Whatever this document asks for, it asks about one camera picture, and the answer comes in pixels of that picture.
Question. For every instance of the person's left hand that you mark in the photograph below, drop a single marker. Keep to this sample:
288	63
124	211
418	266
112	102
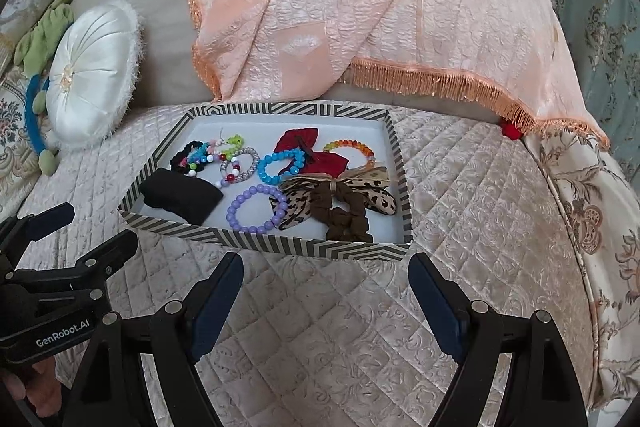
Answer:
40	387

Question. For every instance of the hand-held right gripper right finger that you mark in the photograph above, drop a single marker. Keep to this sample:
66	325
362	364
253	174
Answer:
435	307

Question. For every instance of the beige sofa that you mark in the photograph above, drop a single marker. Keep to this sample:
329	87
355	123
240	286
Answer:
165	7

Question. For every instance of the leopard print hair bow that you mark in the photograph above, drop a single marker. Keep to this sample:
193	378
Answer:
295	207

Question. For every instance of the teal patterned curtain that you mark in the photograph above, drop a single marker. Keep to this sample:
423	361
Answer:
600	32

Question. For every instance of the white round satin cushion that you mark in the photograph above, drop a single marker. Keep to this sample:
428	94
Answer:
90	72

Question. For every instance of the red plush item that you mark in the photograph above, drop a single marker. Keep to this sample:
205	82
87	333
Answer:
511	129

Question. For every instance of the quilted beige sofa cover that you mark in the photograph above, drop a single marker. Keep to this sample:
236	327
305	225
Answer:
475	207

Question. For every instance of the black scrunchie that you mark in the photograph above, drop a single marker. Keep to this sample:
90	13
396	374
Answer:
176	159

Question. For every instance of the green and blue plush toy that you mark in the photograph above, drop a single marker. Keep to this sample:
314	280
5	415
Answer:
45	42

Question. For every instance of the brown scrunchie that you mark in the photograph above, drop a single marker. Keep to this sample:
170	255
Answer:
345	222

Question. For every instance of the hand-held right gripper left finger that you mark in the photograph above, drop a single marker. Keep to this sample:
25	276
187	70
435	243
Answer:
220	302

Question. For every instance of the striped jewelry box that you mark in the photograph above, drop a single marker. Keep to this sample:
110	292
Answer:
350	127

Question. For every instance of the red hair bow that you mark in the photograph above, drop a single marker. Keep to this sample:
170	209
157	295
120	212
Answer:
295	139

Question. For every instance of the peach fringed throw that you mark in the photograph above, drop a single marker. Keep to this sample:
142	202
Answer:
350	7

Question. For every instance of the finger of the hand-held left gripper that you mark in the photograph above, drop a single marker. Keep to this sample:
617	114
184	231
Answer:
45	222
110	257

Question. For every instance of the black folded cloth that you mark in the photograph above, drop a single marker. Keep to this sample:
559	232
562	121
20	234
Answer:
180	197

